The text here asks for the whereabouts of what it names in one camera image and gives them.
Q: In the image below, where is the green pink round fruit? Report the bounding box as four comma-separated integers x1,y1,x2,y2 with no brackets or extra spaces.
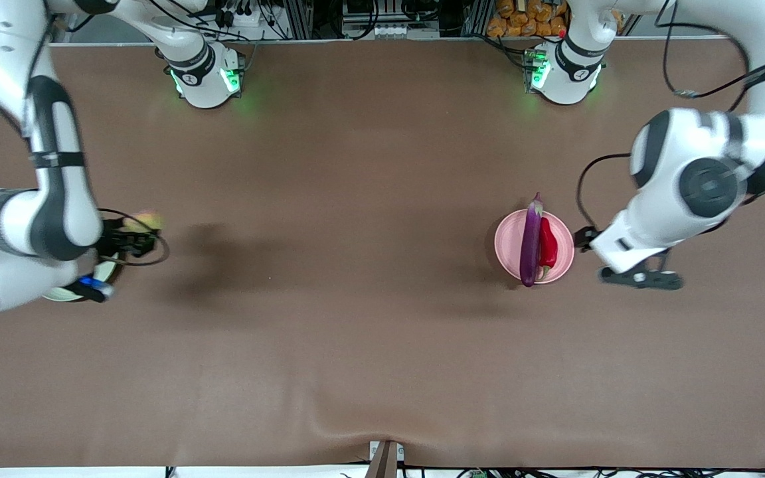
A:
123,210,163,234

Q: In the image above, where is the pink round plate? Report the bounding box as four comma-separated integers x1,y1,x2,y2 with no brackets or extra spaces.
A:
493,209,575,285

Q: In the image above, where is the white power strip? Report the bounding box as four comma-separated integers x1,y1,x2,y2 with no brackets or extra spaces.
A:
218,4,272,29

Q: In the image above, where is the metal table edge bracket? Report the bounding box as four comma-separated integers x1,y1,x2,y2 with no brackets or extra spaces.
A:
368,440,405,478

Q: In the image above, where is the bag of orange fruits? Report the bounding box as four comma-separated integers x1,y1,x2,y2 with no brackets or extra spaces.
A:
487,0,570,38

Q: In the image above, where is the pale green round plate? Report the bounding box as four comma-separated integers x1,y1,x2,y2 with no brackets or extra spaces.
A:
42,256,122,303

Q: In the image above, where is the aluminium frame post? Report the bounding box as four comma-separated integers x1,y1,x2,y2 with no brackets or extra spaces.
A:
282,0,314,40

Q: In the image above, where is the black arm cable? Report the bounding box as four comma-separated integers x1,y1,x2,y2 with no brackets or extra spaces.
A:
97,208,171,268
575,0,765,230

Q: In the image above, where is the long purple eggplant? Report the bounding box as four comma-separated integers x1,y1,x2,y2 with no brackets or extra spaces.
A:
519,192,544,288

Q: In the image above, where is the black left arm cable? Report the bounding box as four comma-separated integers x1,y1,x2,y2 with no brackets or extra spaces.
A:
575,0,765,230

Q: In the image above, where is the white connector block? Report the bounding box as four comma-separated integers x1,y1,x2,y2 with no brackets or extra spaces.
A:
372,23,440,40

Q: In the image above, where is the red chili pepper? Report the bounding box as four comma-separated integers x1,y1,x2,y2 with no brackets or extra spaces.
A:
539,216,559,280

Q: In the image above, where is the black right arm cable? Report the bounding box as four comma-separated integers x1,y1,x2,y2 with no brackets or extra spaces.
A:
97,208,171,268

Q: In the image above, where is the brown table mat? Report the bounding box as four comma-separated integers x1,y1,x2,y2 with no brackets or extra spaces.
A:
0,37,765,469

